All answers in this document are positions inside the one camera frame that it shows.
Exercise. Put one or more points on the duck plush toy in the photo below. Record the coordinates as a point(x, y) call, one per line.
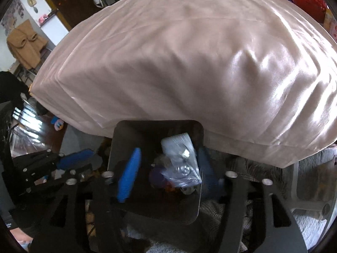
point(57, 123)

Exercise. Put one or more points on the pink satin tablecloth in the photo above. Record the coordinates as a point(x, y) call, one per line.
point(258, 75)

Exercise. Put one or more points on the tan coat on chair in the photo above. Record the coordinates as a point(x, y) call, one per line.
point(25, 44)

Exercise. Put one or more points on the silver foil snack bag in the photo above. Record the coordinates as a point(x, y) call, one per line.
point(183, 170)

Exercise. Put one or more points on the red plastic basket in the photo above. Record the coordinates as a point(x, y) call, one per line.
point(315, 8)

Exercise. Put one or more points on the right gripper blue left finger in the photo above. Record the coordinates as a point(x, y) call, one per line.
point(109, 193)

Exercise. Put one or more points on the black trash bin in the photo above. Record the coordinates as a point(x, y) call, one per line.
point(152, 195)

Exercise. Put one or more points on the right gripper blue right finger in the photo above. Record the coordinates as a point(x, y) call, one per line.
point(241, 214)

